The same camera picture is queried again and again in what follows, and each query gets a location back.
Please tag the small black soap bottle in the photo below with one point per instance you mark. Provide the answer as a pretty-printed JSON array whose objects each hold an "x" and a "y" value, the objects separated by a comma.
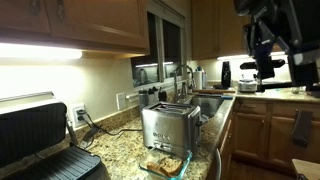
[{"x": 162, "y": 95}]

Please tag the light wooden table corner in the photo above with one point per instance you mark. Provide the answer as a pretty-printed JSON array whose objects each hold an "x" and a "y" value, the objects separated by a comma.
[{"x": 308, "y": 170}]

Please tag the white wall power outlet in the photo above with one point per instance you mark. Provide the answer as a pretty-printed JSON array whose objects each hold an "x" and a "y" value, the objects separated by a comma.
[{"x": 73, "y": 120}]

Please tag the grey cup with black lid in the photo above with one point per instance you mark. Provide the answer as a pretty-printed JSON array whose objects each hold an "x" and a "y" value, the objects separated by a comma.
[{"x": 143, "y": 99}]

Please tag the Franka Panda robot arm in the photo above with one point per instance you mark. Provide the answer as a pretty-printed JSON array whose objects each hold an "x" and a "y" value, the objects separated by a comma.
[{"x": 300, "y": 30}]

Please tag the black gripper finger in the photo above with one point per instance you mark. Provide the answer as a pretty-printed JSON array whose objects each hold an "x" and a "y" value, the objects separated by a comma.
[
  {"x": 261, "y": 70},
  {"x": 270, "y": 70}
]

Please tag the white wall switch plate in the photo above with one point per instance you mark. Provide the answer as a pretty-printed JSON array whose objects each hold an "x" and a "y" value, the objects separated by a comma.
[{"x": 120, "y": 101}]

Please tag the wooden cabinet under counter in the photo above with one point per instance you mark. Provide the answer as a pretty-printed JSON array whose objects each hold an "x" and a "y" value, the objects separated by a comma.
[{"x": 227, "y": 150}]

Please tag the dark hanging dish towel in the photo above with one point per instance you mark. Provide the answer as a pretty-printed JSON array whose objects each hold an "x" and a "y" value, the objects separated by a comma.
[{"x": 301, "y": 128}]

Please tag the wooden cutting board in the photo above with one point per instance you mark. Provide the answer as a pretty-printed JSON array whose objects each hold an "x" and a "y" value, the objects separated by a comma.
[{"x": 213, "y": 90}]

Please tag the kitchen window with grey frame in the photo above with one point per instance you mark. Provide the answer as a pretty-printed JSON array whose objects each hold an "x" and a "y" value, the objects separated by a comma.
[{"x": 171, "y": 46}]

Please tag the chrome pull-down kitchen faucet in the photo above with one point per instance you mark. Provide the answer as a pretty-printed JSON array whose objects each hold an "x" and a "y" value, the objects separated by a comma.
[{"x": 176, "y": 80}]

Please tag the black bar-shaped stereo camera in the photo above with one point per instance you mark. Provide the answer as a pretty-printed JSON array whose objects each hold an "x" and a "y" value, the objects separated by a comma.
[{"x": 248, "y": 64}]

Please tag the black coffee maker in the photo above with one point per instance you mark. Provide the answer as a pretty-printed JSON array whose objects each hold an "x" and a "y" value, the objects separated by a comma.
[{"x": 226, "y": 75}]

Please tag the small dark-capped bottle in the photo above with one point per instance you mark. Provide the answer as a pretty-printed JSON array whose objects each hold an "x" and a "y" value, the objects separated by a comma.
[{"x": 152, "y": 96}]

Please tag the clear glass food container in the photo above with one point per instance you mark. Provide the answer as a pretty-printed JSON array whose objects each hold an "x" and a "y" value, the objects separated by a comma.
[{"x": 150, "y": 157}]

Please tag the black panini press grill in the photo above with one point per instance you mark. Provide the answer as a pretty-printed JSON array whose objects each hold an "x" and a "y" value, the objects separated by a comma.
[{"x": 30, "y": 133}]

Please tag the wooden wall cabinet, raised-panel doors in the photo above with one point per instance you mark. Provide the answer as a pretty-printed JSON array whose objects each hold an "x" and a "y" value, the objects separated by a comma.
[{"x": 100, "y": 20}]

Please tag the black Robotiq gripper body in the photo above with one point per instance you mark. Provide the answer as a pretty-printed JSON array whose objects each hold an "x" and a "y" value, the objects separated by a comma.
[{"x": 263, "y": 46}]

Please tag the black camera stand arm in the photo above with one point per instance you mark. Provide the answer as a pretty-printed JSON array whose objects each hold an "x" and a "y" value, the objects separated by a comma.
[{"x": 280, "y": 85}]

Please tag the short under-cabinet light strip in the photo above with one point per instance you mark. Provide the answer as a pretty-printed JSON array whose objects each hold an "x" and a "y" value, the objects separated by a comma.
[{"x": 233, "y": 57}]

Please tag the stainless steel kitchen sink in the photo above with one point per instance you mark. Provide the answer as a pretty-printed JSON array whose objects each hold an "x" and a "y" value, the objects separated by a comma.
[{"x": 206, "y": 105}]

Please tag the wooden wall cabinet, flat doors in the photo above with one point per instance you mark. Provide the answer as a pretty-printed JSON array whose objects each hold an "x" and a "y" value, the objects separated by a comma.
[{"x": 213, "y": 26}]

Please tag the wooden base cabinet with drawers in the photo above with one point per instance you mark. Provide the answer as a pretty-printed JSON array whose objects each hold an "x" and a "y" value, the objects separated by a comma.
[{"x": 256, "y": 133}]

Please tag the long under-cabinet light strip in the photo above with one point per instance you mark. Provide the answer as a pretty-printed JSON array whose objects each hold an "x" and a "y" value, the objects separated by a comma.
[{"x": 36, "y": 51}]

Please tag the stainless steel two-slot toaster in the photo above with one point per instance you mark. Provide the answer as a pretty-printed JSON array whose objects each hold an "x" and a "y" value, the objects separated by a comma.
[{"x": 166, "y": 128}]

